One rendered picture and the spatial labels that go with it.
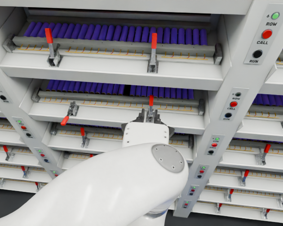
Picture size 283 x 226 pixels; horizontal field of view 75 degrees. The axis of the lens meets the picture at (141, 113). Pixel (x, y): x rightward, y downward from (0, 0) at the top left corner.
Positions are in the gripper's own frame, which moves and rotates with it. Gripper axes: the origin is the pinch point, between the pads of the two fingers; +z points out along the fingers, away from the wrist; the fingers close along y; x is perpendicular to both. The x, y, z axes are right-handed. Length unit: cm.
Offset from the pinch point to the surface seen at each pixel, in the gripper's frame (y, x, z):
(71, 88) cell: -29.5, -1.3, 17.1
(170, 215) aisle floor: 16, -95, 28
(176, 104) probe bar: 8.2, -3.3, 14.5
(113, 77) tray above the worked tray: -10.3, 8.7, 5.1
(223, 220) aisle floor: 51, -94, 30
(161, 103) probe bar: 3.2, -3.3, 14.4
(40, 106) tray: -39.2, -6.7, 11.4
